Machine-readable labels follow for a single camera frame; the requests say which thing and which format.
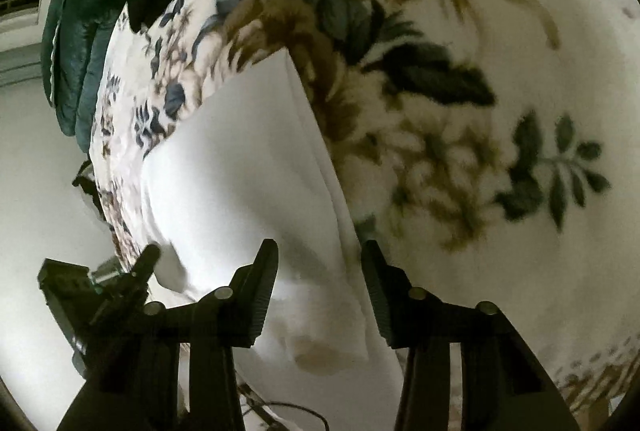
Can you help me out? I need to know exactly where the white small garment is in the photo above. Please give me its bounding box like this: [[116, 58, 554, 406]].
[[141, 50, 402, 430]]

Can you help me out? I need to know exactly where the dark green folded quilt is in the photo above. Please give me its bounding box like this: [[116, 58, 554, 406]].
[[40, 0, 126, 154]]

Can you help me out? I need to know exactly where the floral bed blanket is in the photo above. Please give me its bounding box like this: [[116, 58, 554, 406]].
[[89, 0, 639, 414]]

